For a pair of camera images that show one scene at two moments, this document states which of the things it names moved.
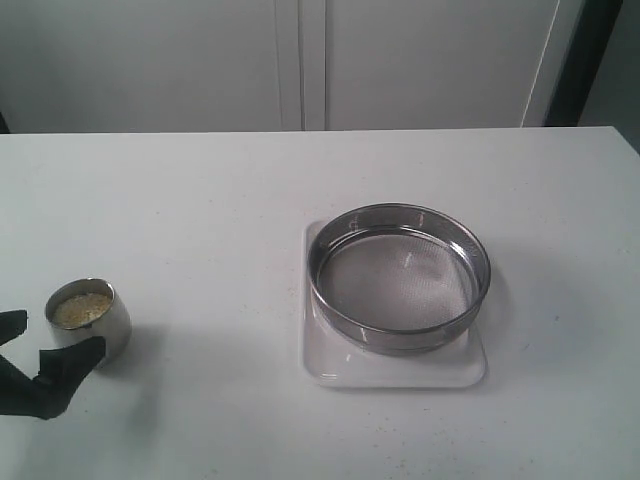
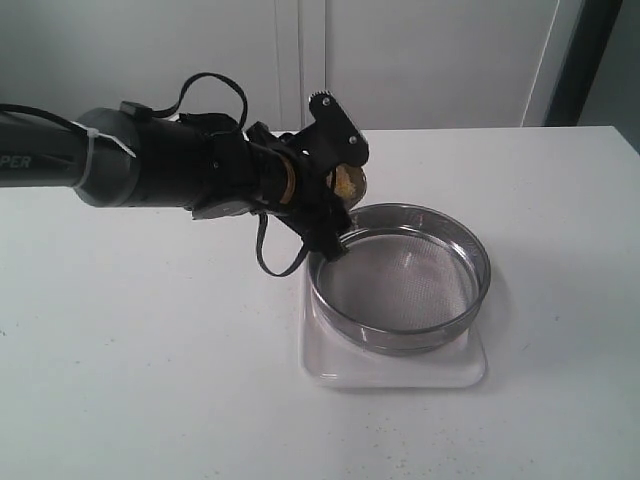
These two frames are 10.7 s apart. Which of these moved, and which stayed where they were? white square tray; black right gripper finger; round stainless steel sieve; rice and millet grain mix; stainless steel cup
Moved: rice and millet grain mix; black right gripper finger; stainless steel cup
Stayed: white square tray; round stainless steel sieve
